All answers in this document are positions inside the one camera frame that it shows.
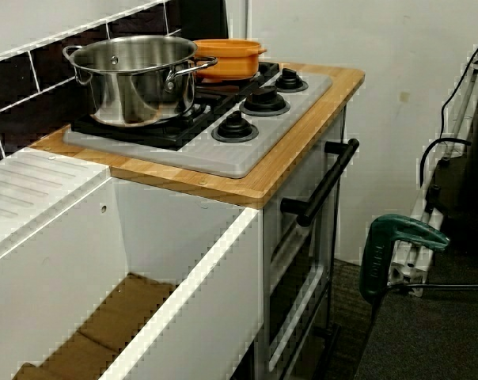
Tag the black stove knob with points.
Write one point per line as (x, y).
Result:
(289, 80)
(235, 127)
(264, 101)

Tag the wooden kitchen countertop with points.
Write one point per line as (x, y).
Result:
(302, 134)

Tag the white oven cabinet front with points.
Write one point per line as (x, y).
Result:
(322, 253)

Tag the black burner grate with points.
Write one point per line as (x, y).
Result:
(171, 136)
(262, 73)

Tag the black equipment box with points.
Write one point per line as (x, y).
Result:
(472, 186)

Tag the brown cardboard sheet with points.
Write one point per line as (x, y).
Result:
(120, 308)

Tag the aluminium frame rail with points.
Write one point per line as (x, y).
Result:
(429, 221)

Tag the stainless steel cooking pot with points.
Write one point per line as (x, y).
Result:
(136, 87)

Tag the dark tiled backsplash panel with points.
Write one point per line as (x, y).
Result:
(13, 79)

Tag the orange plastic toy pot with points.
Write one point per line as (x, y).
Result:
(229, 59)

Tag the white toy sink basin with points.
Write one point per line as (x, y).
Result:
(45, 245)

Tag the grey toy stove panel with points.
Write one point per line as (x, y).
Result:
(231, 158)

